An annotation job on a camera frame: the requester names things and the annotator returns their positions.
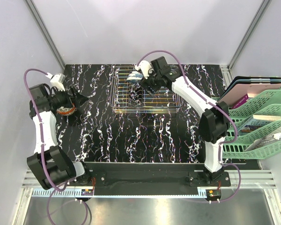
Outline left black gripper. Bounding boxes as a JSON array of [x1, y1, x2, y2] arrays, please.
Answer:
[[48, 85, 88, 109]]

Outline orange patterned bowl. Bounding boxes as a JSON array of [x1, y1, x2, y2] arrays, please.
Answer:
[[57, 106, 76, 116]]

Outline blue white floral bowl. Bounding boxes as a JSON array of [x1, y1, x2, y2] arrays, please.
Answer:
[[126, 71, 144, 83]]

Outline wire dish rack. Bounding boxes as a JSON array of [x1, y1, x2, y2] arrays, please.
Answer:
[[109, 65, 184, 115]]

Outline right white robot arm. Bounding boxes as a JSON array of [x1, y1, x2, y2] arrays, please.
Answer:
[[135, 57, 230, 186]]

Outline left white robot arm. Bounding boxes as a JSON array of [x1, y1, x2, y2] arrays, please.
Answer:
[[27, 83, 92, 190]]

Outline pink folder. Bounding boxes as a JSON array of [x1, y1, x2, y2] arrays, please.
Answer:
[[217, 83, 281, 108]]

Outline purple book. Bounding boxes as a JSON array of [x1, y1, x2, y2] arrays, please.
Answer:
[[231, 93, 258, 110]]

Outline blue booklet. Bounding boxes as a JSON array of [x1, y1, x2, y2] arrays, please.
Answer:
[[238, 117, 271, 135]]

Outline green file organizer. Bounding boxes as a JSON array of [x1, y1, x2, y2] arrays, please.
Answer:
[[222, 89, 281, 159]]

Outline spiral notebook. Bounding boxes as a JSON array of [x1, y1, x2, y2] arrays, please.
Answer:
[[244, 126, 281, 152]]

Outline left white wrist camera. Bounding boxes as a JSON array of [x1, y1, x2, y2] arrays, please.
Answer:
[[50, 74, 65, 91]]

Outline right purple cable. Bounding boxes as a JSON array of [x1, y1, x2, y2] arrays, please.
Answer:
[[136, 49, 243, 203]]

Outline purple cable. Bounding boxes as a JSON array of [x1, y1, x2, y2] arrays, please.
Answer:
[[23, 68, 89, 225], [136, 49, 243, 203]]

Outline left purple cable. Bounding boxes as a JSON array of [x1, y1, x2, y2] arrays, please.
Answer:
[[23, 68, 89, 225]]

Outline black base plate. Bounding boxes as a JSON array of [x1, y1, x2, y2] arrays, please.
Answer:
[[84, 162, 231, 187]]

